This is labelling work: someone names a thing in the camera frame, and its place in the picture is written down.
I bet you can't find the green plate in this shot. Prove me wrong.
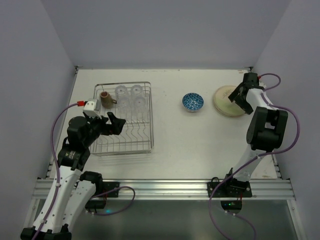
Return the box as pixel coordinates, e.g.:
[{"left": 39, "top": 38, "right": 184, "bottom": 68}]
[{"left": 213, "top": 85, "right": 245, "bottom": 118}]

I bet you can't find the beige floral plate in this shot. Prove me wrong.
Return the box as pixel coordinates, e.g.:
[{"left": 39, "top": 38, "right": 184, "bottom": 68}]
[{"left": 213, "top": 100, "right": 245, "bottom": 118}]

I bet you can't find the clear glass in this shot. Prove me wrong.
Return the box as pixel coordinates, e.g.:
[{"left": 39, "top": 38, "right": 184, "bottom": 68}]
[
  {"left": 133, "top": 96, "right": 148, "bottom": 121},
  {"left": 130, "top": 84, "right": 144, "bottom": 97},
  {"left": 114, "top": 85, "right": 129, "bottom": 97},
  {"left": 117, "top": 96, "right": 132, "bottom": 120}
]

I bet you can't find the blue patterned bowl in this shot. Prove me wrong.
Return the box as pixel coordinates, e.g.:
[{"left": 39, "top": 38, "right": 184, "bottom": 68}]
[{"left": 182, "top": 92, "right": 204, "bottom": 112}]

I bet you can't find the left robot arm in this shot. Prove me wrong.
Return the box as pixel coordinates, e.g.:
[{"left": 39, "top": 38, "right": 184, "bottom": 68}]
[{"left": 20, "top": 112, "right": 126, "bottom": 240}]

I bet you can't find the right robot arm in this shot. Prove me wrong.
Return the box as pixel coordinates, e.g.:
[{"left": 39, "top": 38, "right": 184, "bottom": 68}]
[{"left": 225, "top": 72, "right": 288, "bottom": 189}]

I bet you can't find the brown ceramic mug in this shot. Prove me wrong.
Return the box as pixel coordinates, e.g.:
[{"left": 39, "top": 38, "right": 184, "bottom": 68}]
[{"left": 100, "top": 91, "right": 118, "bottom": 109}]

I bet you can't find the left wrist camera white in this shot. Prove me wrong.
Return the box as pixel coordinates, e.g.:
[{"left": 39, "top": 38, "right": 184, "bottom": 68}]
[{"left": 82, "top": 98, "right": 101, "bottom": 118}]

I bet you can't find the metal wire dish rack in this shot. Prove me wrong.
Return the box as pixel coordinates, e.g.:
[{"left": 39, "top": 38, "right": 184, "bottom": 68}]
[{"left": 90, "top": 81, "right": 154, "bottom": 156}]

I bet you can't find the aluminium front rail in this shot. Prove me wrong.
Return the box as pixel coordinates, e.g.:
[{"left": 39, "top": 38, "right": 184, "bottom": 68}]
[{"left": 32, "top": 178, "right": 297, "bottom": 201}]

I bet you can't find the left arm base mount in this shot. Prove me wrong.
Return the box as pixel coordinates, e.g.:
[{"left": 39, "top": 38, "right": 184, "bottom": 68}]
[{"left": 85, "top": 181, "right": 120, "bottom": 213}]

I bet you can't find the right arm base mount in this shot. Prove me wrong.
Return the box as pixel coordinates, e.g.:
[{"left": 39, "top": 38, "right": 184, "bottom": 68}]
[{"left": 213, "top": 178, "right": 253, "bottom": 214}]

